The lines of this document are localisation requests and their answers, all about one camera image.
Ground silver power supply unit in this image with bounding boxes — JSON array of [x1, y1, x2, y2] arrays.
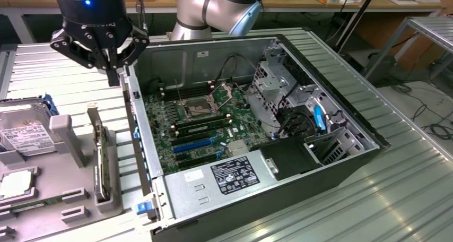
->
[[163, 150, 280, 219]]

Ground blue plastic latch strip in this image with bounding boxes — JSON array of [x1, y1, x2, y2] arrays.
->
[[313, 105, 327, 133]]

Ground RAM stick with white label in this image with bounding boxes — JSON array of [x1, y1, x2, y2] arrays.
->
[[176, 118, 228, 136]]

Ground blue expansion slot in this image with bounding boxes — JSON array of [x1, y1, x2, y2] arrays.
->
[[172, 138, 217, 154]]

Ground green motherboard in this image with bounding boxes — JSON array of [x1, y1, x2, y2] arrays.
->
[[143, 81, 269, 174]]

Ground silver hard disk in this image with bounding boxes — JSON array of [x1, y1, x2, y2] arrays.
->
[[0, 101, 51, 158]]

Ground socket locking lever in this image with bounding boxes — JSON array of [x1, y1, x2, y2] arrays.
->
[[175, 79, 185, 106]]

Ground metal slat frame table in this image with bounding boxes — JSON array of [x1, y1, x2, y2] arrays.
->
[[364, 15, 453, 81]]

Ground green RAM stick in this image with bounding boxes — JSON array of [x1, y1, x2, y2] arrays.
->
[[0, 196, 63, 213]]

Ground black looped wire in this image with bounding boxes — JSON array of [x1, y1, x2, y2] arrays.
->
[[219, 55, 255, 81]]

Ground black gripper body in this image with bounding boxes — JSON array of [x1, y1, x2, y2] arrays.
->
[[52, 0, 135, 51]]

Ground Nvidia graphics card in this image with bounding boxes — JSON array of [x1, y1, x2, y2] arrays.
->
[[87, 103, 115, 200]]

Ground CPU chip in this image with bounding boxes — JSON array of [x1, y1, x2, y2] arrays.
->
[[0, 170, 36, 197]]

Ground wooden desk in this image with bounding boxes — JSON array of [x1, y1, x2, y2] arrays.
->
[[0, 0, 446, 14]]

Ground thin grey hanging cable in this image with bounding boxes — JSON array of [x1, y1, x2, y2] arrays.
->
[[139, 0, 149, 32]]

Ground blue disk carrier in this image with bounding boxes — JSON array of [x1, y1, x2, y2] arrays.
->
[[39, 93, 60, 120]]

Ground open black PC case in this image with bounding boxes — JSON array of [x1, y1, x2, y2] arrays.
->
[[120, 33, 392, 242]]

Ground black stand pole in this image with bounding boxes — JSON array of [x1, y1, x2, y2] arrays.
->
[[335, 0, 380, 54]]

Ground black floor cables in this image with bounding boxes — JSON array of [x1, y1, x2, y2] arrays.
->
[[411, 93, 453, 141]]

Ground metal disk bay cage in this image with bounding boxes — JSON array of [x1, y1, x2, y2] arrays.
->
[[247, 60, 320, 131]]

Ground black power wire bundle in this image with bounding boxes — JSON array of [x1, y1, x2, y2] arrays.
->
[[276, 106, 316, 139]]

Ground grey parts rack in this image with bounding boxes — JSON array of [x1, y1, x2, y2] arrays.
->
[[0, 114, 125, 242]]

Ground silver chipset heatsink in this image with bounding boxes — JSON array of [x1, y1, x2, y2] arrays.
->
[[228, 140, 248, 155]]

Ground CPU socket with metal latch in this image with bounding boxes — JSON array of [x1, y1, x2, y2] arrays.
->
[[208, 83, 235, 113]]

